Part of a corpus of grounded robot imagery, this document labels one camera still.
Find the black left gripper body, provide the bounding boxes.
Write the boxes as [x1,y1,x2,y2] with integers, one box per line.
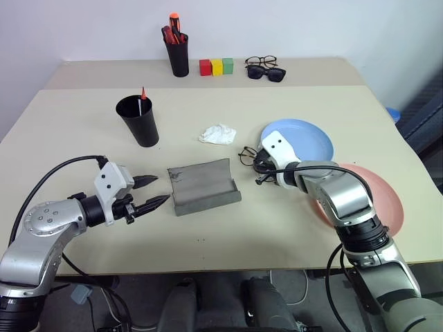
[110,192,137,225]

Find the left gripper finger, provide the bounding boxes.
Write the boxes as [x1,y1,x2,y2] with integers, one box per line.
[134,174,160,190]
[132,194,172,218]

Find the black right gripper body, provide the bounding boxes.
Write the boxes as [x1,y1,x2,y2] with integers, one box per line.
[256,149,278,174]

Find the thin black-framed clear glasses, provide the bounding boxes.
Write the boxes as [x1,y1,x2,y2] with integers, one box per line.
[237,145,264,168]

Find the open grey glasses case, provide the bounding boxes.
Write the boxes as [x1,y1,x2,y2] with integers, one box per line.
[166,158,242,217]

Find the black plastic cup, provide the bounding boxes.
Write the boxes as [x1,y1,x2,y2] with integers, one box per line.
[115,95,161,149]

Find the round-framed clear glasses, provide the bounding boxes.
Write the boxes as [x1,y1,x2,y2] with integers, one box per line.
[244,55,280,68]

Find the black tool holder cup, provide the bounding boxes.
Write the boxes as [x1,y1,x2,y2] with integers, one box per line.
[164,33,190,78]

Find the crumpled white tissue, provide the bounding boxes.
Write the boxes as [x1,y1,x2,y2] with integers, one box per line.
[198,122,238,146]

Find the light blue plate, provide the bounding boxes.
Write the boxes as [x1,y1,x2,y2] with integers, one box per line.
[260,118,336,164]

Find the red marker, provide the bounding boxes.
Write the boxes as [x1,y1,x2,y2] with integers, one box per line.
[137,86,148,119]

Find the black sunglasses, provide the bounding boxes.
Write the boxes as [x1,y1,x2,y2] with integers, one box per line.
[246,65,287,83]

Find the small grey box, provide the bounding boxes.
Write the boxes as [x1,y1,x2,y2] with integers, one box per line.
[70,284,93,305]

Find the dark rounded shape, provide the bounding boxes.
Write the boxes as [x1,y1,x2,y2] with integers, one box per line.
[156,277,206,332]
[241,275,302,332]

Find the pink plate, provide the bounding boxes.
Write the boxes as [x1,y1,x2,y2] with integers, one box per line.
[307,162,405,235]

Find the blue round container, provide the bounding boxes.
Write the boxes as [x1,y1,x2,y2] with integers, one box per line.
[385,107,403,125]

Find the black office chair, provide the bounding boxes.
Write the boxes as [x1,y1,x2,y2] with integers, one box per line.
[395,73,443,195]

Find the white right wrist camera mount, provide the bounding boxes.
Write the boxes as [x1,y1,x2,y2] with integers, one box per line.
[260,130,302,190]

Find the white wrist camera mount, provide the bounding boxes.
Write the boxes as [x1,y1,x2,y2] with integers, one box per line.
[260,130,302,190]
[93,161,136,227]

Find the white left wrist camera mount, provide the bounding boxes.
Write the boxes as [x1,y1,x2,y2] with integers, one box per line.
[93,161,136,227]

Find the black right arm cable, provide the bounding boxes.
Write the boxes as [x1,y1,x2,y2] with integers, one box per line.
[269,165,378,332]

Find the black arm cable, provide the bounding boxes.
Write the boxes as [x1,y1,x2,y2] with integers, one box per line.
[6,155,108,250]
[269,165,378,332]

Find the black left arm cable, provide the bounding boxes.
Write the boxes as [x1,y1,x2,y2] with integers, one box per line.
[6,155,108,250]

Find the black floor cable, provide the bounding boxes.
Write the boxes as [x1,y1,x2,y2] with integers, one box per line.
[61,252,134,332]

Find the white floor cable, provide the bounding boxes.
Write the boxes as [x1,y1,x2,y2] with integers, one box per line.
[269,269,309,306]

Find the red-handled tool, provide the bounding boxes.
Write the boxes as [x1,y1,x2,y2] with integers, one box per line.
[160,25,188,45]

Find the orange-handled screwdriver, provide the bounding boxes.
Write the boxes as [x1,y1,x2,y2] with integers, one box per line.
[168,12,181,36]

